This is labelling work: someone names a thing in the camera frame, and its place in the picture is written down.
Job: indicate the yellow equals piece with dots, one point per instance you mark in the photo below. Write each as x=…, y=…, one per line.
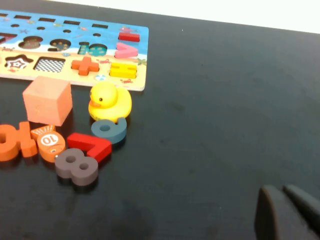
x=123, y=70

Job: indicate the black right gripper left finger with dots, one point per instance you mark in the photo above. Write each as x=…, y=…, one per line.
x=277, y=220

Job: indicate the pink greater-than piece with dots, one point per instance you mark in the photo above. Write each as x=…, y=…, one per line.
x=125, y=53

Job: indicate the colourful wooden puzzle board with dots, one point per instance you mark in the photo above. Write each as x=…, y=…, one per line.
x=62, y=51

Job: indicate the yellow rubber duck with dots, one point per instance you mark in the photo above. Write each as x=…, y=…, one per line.
x=110, y=102

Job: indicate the orange plus piece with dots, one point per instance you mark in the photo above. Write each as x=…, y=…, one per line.
x=85, y=66

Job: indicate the red minus piece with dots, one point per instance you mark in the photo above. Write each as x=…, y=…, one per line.
x=128, y=37

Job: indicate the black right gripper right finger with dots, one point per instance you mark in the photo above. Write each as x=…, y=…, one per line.
x=307, y=202

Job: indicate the brown number eight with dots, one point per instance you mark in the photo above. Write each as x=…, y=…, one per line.
x=77, y=172

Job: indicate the blue-grey number nine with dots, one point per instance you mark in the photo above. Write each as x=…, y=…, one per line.
x=117, y=132

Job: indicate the orange fish piece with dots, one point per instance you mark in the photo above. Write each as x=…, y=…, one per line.
x=50, y=150

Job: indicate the orange number ten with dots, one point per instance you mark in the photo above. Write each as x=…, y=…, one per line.
x=22, y=142

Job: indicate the red number seven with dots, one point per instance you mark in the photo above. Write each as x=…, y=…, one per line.
x=100, y=148

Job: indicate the salmon cube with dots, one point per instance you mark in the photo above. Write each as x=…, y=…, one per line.
x=47, y=102

